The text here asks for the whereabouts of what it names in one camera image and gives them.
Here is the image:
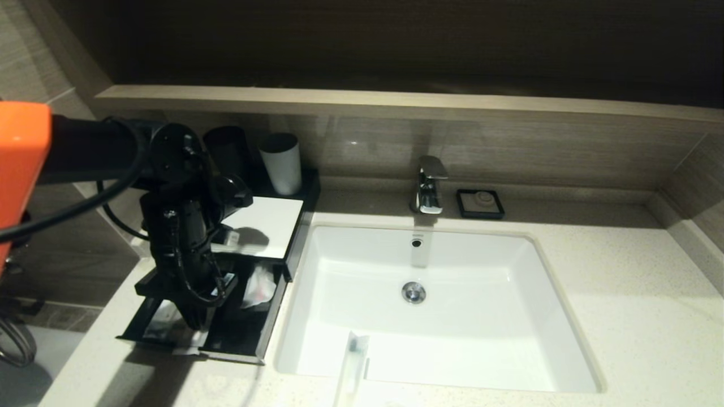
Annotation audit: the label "wooden wall shelf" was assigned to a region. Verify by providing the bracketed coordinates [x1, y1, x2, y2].
[96, 85, 724, 125]

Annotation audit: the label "white sink basin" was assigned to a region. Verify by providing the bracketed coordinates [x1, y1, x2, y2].
[275, 223, 604, 393]

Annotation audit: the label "chrome faucet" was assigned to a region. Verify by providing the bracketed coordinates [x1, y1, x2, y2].
[410, 156, 449, 215]

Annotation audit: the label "dark hose fixture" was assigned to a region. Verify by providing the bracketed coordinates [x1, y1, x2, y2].
[0, 249, 46, 368]

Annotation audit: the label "white cup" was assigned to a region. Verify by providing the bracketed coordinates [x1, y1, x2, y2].
[259, 133, 303, 196]

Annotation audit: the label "translucent shower cap packet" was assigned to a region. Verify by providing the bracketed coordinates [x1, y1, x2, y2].
[240, 265, 278, 312]

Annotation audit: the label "green and white sachet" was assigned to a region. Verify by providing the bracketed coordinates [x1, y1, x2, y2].
[141, 298, 184, 343]

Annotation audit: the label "black cup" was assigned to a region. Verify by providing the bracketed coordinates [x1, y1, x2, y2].
[204, 126, 253, 184]

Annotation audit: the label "black square soap dish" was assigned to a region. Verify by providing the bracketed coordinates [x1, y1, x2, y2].
[455, 189, 505, 220]

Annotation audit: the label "toothbrush packet dark bristles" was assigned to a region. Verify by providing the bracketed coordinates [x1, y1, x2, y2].
[333, 331, 371, 407]

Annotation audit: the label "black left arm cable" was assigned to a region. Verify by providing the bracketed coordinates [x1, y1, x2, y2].
[0, 122, 150, 244]

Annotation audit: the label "black box drawer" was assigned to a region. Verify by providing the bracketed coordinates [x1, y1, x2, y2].
[116, 261, 287, 366]

